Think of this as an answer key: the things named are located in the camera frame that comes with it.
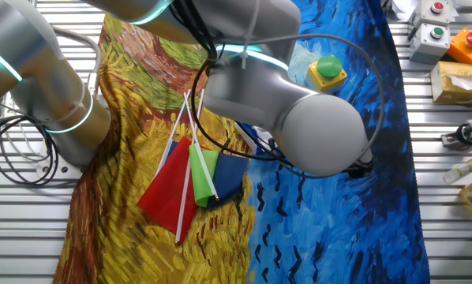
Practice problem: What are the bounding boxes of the red green blue flags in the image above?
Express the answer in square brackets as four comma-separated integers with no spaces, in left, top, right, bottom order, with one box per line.
[155,88,250,209]

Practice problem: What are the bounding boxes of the green flag white stick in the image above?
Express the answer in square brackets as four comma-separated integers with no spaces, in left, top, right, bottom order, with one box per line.
[183,90,220,209]

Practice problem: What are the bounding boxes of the red flag white stick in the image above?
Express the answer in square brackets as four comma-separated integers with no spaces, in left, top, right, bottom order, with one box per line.
[136,88,206,245]

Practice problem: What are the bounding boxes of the painting print tablecloth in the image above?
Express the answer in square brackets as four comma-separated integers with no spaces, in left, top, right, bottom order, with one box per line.
[53,0,431,284]

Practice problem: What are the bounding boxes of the green button yellow box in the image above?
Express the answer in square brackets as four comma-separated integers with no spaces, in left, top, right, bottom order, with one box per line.
[305,54,348,94]

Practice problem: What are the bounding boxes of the grey box green button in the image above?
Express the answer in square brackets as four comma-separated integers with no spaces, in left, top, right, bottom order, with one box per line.
[408,22,452,66]

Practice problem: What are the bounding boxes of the yellow tissue pack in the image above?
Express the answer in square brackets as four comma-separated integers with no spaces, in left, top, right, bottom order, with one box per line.
[429,61,472,106]

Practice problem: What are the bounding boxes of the spray bottle orange cap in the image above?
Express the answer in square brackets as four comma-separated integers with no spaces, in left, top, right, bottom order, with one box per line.
[442,152,472,185]

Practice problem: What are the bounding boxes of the grey box red button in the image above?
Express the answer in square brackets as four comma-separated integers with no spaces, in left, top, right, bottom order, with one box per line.
[408,0,453,28]

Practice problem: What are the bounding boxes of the orange box red button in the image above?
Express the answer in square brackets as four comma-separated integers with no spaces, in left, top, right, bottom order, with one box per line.
[446,27,472,65]

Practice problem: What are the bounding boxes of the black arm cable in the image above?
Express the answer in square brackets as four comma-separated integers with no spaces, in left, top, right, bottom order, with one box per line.
[168,0,375,179]

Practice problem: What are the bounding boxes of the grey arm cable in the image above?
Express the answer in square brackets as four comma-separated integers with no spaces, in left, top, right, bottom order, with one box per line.
[239,33,386,178]

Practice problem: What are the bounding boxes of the grey hose cable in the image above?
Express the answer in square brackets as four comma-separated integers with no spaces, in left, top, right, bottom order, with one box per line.
[52,26,103,98]

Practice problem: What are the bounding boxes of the black base cables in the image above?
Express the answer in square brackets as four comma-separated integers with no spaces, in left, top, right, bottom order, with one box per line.
[0,114,62,186]

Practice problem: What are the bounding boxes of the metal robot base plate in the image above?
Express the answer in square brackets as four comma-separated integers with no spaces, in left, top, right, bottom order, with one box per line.
[36,137,85,179]

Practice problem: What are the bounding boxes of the black looped cable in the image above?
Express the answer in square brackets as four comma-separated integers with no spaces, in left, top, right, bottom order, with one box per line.
[454,122,472,148]

